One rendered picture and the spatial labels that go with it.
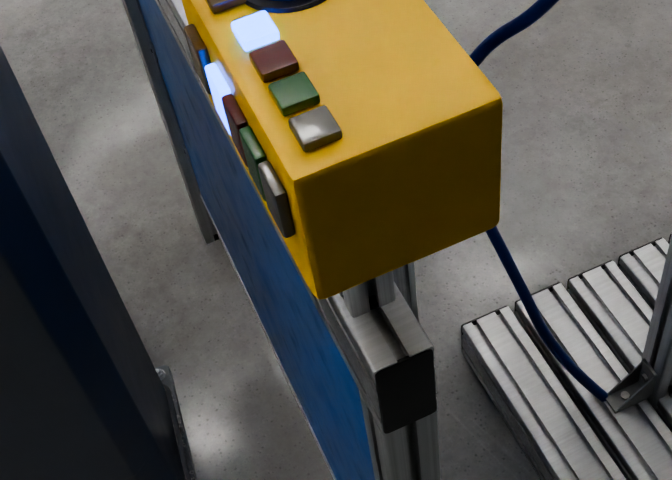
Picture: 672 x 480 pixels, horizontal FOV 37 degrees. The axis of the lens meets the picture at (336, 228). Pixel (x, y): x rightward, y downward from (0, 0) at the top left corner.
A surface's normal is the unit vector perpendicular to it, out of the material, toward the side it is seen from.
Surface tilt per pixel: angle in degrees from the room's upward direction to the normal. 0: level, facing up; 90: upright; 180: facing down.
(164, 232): 0
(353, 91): 0
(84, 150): 0
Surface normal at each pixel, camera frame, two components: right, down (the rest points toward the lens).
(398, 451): 0.40, 0.69
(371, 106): -0.11, -0.62
